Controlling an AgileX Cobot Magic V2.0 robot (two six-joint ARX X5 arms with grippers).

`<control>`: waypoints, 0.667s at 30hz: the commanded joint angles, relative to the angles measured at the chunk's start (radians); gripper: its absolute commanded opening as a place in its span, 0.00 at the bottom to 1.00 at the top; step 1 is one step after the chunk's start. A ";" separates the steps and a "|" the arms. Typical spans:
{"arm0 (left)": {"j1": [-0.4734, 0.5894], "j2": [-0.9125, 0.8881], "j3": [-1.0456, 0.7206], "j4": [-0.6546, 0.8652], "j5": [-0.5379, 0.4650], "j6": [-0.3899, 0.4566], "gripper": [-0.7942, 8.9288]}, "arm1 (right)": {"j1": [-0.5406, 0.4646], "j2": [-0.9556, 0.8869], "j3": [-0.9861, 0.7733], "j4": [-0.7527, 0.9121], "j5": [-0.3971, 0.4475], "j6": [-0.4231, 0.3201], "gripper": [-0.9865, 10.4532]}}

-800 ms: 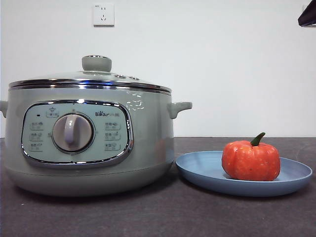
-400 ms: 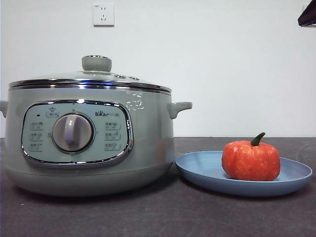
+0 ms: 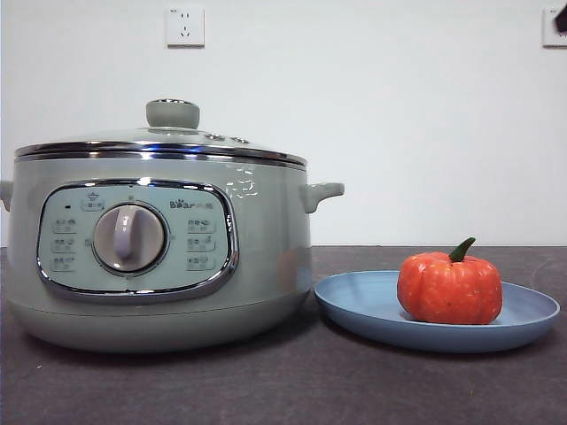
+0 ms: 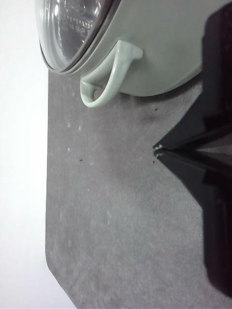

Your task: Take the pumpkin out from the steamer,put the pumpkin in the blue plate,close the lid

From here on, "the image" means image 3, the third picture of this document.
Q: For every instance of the orange pumpkin with green stem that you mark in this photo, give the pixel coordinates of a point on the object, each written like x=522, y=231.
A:
x=447, y=288

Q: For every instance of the blue plate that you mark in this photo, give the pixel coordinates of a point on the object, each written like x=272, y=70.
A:
x=363, y=301

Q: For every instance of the pale green electric steamer pot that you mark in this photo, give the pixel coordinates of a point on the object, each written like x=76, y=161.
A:
x=266, y=248

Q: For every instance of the white wall socket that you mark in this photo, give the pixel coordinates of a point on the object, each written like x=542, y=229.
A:
x=186, y=26
x=550, y=37

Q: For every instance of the glass lid with green knob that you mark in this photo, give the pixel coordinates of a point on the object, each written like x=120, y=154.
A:
x=173, y=113

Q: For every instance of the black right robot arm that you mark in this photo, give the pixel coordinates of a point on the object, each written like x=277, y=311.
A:
x=562, y=20

